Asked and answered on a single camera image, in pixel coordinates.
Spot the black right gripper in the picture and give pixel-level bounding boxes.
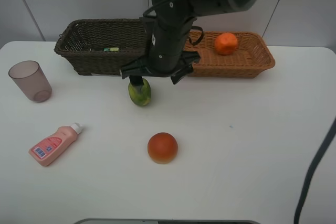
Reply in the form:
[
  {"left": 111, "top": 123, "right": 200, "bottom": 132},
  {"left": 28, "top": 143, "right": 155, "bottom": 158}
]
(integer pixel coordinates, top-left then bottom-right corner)
[{"left": 120, "top": 16, "right": 201, "bottom": 86}]

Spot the green mango fruit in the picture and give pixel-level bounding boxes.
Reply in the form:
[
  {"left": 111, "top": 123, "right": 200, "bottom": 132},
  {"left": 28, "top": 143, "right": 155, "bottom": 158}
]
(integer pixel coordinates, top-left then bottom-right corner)
[{"left": 128, "top": 78, "right": 152, "bottom": 106}]

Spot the dark green pump bottle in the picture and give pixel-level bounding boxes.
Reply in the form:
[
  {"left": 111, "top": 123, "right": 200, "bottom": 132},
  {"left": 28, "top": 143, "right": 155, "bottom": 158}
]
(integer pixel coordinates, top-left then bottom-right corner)
[{"left": 89, "top": 47, "right": 119, "bottom": 52}]

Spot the red round fruit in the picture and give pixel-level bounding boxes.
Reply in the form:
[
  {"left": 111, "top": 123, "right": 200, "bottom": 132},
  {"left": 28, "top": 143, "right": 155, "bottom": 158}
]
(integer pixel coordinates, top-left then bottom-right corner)
[{"left": 148, "top": 132, "right": 178, "bottom": 164}]

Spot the orange tangerine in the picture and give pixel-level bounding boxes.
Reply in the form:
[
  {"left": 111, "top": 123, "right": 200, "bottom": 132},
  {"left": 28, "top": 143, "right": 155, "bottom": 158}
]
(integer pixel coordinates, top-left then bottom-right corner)
[{"left": 214, "top": 33, "right": 238, "bottom": 55}]

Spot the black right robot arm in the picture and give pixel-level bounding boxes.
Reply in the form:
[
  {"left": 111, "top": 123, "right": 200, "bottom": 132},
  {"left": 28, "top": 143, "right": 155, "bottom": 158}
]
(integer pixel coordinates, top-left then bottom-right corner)
[{"left": 120, "top": 0, "right": 256, "bottom": 86}]

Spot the dark brown wicker basket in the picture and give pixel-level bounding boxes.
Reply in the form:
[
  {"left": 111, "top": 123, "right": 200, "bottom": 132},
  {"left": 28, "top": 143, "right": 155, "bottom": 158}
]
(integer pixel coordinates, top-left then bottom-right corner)
[{"left": 54, "top": 19, "right": 149, "bottom": 76}]

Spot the orange wicker basket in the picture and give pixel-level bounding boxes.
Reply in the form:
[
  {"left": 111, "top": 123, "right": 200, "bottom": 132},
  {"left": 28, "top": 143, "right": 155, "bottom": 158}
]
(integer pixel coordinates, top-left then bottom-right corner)
[{"left": 184, "top": 31, "right": 275, "bottom": 79}]

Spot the translucent purple plastic cup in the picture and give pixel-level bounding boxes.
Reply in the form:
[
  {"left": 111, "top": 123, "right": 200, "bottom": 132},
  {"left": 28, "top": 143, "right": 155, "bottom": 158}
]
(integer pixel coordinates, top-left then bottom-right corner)
[{"left": 8, "top": 60, "right": 52, "bottom": 103}]

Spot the pink lotion bottle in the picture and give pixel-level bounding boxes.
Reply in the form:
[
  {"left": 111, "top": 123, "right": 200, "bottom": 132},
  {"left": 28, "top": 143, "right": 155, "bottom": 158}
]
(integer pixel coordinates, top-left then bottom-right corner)
[{"left": 29, "top": 123, "right": 83, "bottom": 167}]

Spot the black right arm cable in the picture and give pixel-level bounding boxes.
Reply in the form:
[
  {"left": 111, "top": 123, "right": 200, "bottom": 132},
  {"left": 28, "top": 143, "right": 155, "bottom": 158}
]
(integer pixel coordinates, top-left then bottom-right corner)
[{"left": 142, "top": 0, "right": 336, "bottom": 224}]

